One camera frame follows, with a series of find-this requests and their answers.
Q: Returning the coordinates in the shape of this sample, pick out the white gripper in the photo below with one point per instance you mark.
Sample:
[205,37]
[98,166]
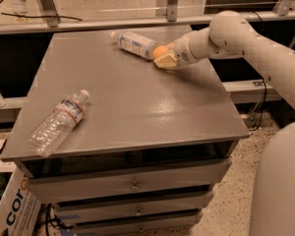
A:
[183,52]

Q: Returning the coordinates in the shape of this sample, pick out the blue label plastic bottle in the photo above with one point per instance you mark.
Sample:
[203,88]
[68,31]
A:
[134,43]

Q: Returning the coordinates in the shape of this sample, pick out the orange fruit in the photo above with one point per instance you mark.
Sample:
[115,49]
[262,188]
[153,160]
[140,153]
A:
[159,50]

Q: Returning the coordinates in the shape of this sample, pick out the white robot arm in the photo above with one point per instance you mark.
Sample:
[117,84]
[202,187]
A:
[228,34]

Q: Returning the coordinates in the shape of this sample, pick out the clear crushed water bottle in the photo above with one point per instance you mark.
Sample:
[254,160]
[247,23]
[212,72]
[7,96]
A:
[56,127]

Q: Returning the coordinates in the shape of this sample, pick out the grey drawer cabinet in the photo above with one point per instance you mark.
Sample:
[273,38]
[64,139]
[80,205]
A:
[152,145]

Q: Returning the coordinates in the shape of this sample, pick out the white cardboard box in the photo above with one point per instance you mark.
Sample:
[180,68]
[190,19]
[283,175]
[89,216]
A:
[19,208]

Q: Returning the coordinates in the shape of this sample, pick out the metal frame rail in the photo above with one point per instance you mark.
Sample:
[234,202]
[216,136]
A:
[136,23]

